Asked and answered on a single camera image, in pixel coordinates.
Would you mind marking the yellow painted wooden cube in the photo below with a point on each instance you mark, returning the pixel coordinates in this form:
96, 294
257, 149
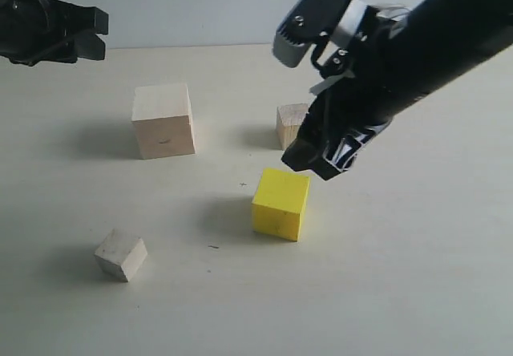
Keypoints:
279, 203

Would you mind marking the small pale wooden cube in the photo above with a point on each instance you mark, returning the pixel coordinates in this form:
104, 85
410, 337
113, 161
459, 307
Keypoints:
121, 254

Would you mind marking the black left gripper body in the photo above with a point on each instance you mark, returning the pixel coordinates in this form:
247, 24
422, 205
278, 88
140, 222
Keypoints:
34, 31

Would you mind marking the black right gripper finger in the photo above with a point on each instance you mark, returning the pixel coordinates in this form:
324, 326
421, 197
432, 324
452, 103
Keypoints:
340, 153
306, 151

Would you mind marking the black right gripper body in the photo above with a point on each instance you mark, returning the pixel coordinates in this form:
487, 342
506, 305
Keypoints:
351, 74

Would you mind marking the medium grained wooden cube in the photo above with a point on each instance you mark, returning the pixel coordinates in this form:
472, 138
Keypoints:
289, 120

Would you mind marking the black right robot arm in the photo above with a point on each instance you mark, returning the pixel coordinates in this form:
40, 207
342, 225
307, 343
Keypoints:
438, 41

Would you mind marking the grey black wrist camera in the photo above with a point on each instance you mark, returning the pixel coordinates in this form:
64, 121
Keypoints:
315, 23

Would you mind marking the large natural wooden cube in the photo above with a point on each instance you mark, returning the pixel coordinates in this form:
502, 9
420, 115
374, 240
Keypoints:
162, 119

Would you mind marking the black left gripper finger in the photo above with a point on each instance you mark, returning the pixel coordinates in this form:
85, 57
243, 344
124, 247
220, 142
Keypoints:
89, 46
80, 18

